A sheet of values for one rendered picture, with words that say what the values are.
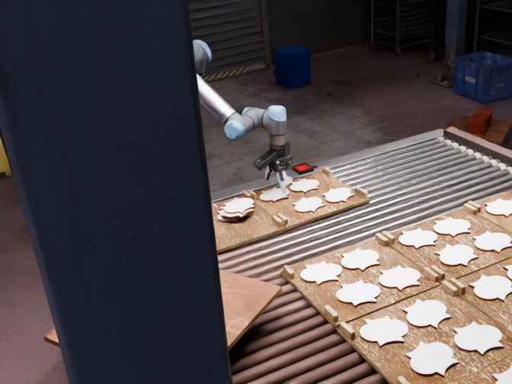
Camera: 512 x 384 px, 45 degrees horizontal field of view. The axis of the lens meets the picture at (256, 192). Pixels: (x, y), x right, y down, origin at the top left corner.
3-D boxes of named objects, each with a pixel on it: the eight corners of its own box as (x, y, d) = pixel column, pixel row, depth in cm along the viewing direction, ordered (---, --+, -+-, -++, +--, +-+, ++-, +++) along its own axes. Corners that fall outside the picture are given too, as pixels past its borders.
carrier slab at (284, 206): (244, 196, 273) (244, 193, 272) (323, 173, 289) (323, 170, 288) (286, 230, 245) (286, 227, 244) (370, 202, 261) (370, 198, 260)
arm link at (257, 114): (235, 111, 256) (257, 116, 250) (250, 103, 264) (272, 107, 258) (236, 129, 259) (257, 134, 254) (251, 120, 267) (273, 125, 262)
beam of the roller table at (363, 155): (42, 253, 255) (39, 241, 252) (440, 138, 333) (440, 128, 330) (46, 263, 248) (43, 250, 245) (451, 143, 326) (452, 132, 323)
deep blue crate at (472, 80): (451, 92, 661) (453, 57, 644) (481, 84, 675) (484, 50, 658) (485, 104, 620) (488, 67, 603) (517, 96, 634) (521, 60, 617)
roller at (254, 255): (87, 315, 213) (84, 302, 211) (510, 174, 285) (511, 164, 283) (91, 322, 209) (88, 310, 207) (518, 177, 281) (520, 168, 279)
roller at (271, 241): (84, 307, 217) (81, 295, 215) (501, 170, 290) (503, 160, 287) (87, 314, 213) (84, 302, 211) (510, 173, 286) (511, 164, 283)
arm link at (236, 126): (158, 46, 250) (244, 128, 242) (176, 40, 258) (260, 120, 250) (148, 67, 258) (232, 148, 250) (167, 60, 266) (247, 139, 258)
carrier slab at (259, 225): (156, 224, 257) (155, 220, 256) (244, 197, 273) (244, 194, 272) (188, 263, 229) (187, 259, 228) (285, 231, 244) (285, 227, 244)
